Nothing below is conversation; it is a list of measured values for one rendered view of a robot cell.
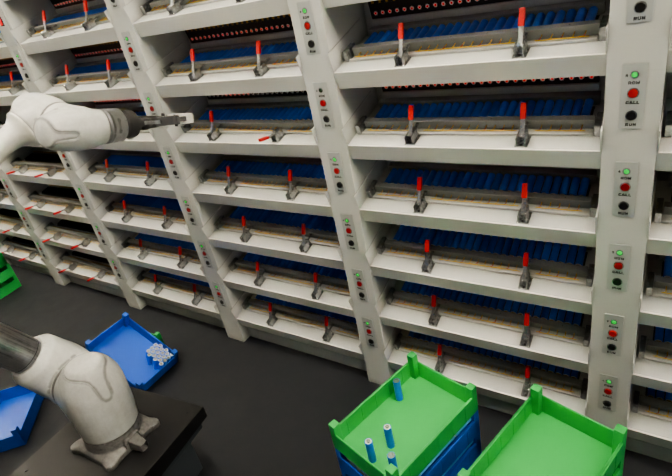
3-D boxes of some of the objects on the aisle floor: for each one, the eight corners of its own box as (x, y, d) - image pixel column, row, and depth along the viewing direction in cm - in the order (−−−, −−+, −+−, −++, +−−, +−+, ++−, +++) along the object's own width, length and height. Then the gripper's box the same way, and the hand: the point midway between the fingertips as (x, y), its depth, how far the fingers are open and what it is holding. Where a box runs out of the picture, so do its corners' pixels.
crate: (26, 444, 184) (15, 429, 180) (-32, 462, 181) (-44, 447, 178) (48, 387, 210) (39, 373, 207) (-2, 402, 208) (-12, 388, 204)
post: (392, 388, 175) (270, -262, 96) (368, 381, 180) (235, -243, 101) (415, 350, 189) (326, -243, 110) (393, 344, 194) (292, -227, 115)
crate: (178, 361, 209) (178, 350, 204) (139, 396, 195) (138, 385, 190) (126, 322, 218) (125, 311, 212) (86, 353, 203) (84, 342, 198)
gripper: (105, 138, 140) (173, 130, 159) (140, 139, 132) (208, 130, 151) (100, 111, 138) (170, 105, 157) (136, 109, 130) (205, 104, 149)
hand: (180, 118), depth 151 cm, fingers open, 3 cm apart
